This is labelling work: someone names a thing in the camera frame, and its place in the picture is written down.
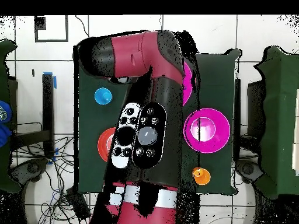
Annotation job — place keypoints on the pink plastic bowl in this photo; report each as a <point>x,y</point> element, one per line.
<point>187,84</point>
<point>217,140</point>

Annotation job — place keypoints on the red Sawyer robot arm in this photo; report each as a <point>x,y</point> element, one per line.
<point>163,144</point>

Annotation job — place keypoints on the red-orange plastic bowl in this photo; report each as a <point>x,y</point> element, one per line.
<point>104,144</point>

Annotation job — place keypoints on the light blue plastic cup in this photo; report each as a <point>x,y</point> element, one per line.
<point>103,96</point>

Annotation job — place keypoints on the orange plastic cup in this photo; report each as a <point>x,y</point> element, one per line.
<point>202,176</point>

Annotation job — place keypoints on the dark green table cloth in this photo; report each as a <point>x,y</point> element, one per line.
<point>215,79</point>

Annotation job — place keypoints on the black metal stand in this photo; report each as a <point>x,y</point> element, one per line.
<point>237,116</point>
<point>48,105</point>

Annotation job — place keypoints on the black power adapter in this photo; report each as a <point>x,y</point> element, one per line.
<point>79,205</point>

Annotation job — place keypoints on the black tape square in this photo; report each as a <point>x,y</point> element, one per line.
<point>51,40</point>

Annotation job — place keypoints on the green-covered side table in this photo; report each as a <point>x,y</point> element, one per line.
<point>4,70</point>
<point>280,116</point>

